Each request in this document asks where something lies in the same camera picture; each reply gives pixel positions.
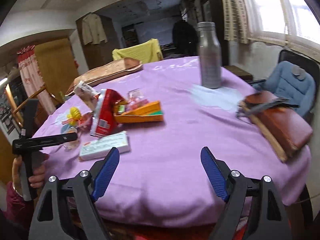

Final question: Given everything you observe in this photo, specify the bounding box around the red snack bag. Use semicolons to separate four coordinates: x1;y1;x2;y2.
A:
90;89;125;137

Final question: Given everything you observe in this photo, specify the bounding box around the yellow foam fruit net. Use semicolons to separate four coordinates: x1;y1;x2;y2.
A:
66;107;82;127

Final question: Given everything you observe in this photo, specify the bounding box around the clear red printed plastic bag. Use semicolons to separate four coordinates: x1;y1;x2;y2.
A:
125;89;149;112

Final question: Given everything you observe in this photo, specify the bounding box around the left hand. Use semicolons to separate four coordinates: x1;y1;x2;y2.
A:
11;152;50;197

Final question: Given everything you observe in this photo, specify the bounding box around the white medicine box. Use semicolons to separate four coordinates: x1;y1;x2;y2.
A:
79;131;130;161

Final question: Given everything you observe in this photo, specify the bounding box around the red patterned door curtain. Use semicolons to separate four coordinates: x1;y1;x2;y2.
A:
17;45;56;115

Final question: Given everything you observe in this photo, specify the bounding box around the orange cardboard box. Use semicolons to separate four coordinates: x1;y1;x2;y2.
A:
114;101;164;124

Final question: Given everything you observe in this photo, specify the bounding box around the purple bed sheet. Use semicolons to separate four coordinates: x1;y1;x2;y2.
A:
32;56;312;228

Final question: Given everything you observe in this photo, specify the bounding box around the crushed paper cup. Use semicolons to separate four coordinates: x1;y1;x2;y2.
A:
73;81;100;111

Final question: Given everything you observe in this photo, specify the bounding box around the brown leather wallet bag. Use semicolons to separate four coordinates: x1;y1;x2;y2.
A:
236;90;313;163

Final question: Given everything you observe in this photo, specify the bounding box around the brown beige pillow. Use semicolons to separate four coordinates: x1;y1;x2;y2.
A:
66;57;143;96

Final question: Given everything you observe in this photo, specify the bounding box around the yellow cloth on chair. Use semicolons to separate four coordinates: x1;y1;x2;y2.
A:
112;38;163;64

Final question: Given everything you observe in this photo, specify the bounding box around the steel water bottle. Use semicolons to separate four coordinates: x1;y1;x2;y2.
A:
197;22;222;89

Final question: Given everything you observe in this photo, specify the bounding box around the dark wooden wardrobe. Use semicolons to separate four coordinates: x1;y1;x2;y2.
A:
76;13;120;69

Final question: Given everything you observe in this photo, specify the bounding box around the beige hanging shirt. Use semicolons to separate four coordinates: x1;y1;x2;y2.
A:
82;13;108;45

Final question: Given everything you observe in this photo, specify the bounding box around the black chair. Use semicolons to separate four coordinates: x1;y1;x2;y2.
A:
278;49;319;87

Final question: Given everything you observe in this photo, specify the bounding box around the checked window curtain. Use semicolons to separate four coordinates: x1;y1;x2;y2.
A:
222;0;248;44

